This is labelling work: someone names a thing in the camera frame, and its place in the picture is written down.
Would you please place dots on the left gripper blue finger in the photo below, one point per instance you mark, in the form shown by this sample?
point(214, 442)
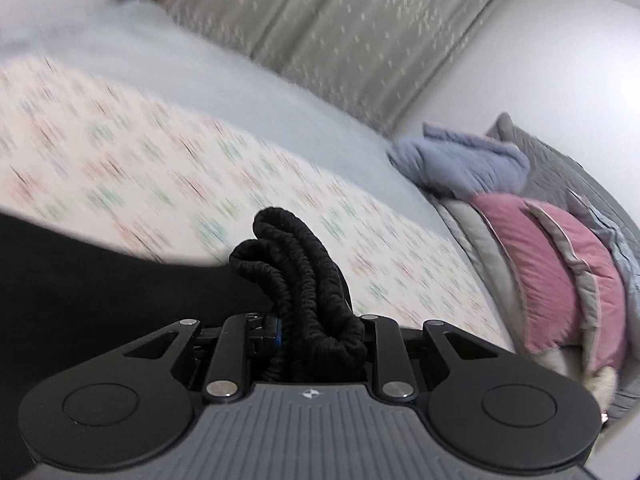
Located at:
point(273, 330)

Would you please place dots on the black pants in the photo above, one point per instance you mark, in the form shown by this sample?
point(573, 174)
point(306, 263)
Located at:
point(64, 302)

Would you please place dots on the floral white cloth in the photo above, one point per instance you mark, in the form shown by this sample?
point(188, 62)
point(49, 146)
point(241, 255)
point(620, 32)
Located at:
point(106, 162)

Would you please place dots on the blue grey blanket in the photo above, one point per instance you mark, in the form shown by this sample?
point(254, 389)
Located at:
point(459, 165)

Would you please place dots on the light blue bed sheet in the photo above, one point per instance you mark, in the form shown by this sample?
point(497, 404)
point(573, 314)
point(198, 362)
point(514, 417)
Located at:
point(135, 42)

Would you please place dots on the grey patterned curtain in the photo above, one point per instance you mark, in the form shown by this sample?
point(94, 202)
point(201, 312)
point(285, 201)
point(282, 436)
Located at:
point(370, 58)

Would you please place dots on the grey headboard cushion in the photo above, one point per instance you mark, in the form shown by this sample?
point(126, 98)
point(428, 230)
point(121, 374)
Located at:
point(551, 175)

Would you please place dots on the white plush toy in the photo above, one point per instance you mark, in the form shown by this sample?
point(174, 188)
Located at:
point(567, 361)

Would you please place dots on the light blue duvet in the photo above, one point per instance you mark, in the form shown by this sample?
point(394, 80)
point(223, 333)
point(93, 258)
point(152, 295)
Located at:
point(612, 237)

